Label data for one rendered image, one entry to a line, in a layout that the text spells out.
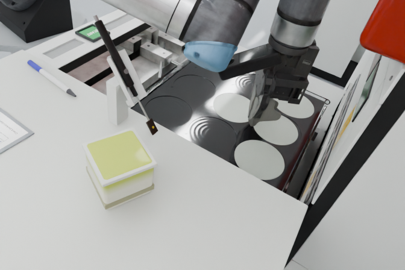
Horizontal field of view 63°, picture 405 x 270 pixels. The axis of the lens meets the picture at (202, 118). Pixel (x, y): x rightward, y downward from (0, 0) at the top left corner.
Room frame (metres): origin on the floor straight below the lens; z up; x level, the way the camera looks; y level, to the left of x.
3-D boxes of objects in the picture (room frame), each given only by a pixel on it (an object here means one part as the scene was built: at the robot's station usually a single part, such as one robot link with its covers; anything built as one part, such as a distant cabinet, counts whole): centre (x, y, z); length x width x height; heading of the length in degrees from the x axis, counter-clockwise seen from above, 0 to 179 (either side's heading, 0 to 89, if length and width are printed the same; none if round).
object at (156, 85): (0.65, 0.10, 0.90); 0.38 x 0.01 x 0.01; 158
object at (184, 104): (0.58, -0.07, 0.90); 0.34 x 0.34 x 0.01; 68
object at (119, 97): (0.40, 0.13, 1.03); 0.06 x 0.04 x 0.13; 68
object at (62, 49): (0.78, 0.24, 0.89); 0.55 x 0.09 x 0.14; 158
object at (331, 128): (0.52, -0.27, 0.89); 0.44 x 0.02 x 0.10; 158
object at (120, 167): (0.28, 0.10, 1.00); 0.07 x 0.07 x 0.07; 41
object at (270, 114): (0.52, -0.13, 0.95); 0.06 x 0.03 x 0.09; 97
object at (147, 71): (0.67, 0.18, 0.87); 0.36 x 0.08 x 0.03; 158
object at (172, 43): (0.81, 0.12, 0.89); 0.08 x 0.03 x 0.03; 68
